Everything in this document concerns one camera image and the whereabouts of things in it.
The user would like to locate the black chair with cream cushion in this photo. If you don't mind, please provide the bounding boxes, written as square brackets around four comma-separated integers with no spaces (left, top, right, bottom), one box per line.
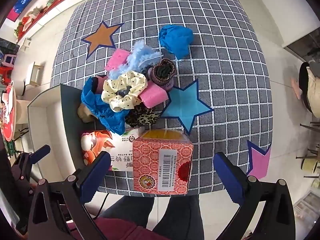
[299,61,320,118]

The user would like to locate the grey storage box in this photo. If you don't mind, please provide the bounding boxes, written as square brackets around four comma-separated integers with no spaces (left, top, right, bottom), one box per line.
[27,84,87,193]

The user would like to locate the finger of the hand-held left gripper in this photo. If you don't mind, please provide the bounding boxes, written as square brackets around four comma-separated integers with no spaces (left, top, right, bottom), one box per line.
[14,144,51,181]

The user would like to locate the grey checked tablecloth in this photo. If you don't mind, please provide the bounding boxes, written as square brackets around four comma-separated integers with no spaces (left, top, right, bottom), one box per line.
[50,0,273,197]

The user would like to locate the floral tissue pack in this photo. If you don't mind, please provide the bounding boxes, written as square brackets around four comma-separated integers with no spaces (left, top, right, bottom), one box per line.
[80,127,145,172]

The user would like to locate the purple plastic stool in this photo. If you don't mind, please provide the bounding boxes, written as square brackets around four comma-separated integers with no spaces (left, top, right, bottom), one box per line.
[1,54,15,67]

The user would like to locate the leopard print scrunchie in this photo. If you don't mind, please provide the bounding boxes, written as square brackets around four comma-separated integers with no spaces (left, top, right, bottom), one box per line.
[125,104,159,128]

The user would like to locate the red round table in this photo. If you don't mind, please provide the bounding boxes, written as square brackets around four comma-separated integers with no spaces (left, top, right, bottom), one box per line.
[0,80,17,140]

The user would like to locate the person's right leg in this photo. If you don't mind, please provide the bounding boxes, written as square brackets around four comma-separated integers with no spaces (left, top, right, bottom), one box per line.
[152,195,205,240]

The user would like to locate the light blue fluffy scrunchie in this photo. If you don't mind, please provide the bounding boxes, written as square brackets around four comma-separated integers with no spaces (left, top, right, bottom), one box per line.
[109,40,164,79]

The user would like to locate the pink sponge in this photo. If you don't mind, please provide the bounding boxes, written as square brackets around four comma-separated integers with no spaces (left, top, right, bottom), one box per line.
[139,82,168,108]
[104,49,130,72]

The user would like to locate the dark knitted scrunchie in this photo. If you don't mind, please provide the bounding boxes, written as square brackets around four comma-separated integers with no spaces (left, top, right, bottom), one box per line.
[147,58,177,92]

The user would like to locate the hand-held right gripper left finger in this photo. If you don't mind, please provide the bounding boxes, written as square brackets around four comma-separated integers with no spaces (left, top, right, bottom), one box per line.
[27,151,112,240]

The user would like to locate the black cable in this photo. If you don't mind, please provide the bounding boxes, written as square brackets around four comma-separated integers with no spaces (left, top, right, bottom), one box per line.
[96,194,110,218]

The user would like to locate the red patterned tissue box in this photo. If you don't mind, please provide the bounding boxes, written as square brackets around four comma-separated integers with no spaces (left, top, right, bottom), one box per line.
[132,129,194,195]

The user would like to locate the cream polka dot scrunchie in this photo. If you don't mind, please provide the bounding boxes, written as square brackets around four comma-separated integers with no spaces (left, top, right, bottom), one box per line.
[101,70,148,112]

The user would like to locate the maroon garment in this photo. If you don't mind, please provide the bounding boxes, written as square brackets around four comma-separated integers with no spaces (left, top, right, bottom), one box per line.
[67,216,173,240]

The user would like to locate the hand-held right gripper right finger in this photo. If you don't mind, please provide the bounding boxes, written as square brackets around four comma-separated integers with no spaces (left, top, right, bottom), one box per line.
[213,151,303,240]

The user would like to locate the person's leg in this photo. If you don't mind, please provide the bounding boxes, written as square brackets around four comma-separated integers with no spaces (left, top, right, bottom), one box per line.
[99,195,155,230]
[152,195,205,240]

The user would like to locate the red white low cabinet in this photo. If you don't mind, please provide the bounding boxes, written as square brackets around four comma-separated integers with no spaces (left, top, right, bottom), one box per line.
[15,0,130,44]

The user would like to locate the pink slipper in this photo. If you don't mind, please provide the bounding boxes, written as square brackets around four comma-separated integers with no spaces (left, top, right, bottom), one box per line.
[291,78,304,100]

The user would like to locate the person's left leg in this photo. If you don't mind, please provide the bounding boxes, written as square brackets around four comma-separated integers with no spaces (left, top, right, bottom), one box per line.
[99,195,155,230]

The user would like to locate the blue cap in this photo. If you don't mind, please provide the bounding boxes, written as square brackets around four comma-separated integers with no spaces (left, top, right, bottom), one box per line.
[159,25,194,58]

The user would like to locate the beige soft sock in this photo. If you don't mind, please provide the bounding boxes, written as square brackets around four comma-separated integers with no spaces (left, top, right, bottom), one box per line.
[77,104,97,123]

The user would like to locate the blue cloth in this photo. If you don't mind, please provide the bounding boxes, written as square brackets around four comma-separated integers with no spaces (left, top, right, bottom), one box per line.
[80,77,130,134]

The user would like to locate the wooden stool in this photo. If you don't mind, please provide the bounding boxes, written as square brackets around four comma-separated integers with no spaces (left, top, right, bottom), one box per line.
[25,62,44,88]

